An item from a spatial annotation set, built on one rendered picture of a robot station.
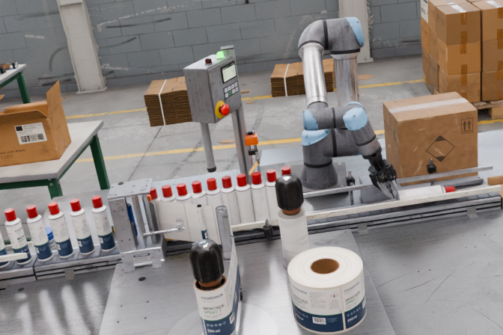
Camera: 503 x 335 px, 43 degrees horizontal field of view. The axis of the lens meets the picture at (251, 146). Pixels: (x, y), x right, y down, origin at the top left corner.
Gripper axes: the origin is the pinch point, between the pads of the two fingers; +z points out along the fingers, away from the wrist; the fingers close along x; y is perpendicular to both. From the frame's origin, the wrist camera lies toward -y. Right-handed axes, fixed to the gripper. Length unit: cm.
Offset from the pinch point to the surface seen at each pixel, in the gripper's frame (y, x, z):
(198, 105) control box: -2, -44, -61
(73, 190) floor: -266, -207, 23
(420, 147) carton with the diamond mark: -19.1, 18.0, -1.7
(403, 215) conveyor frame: 5.4, -0.2, 6.5
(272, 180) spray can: 2.2, -34.5, -26.6
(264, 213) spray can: 3.1, -42.4, -17.2
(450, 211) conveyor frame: 6.0, 15.0, 12.8
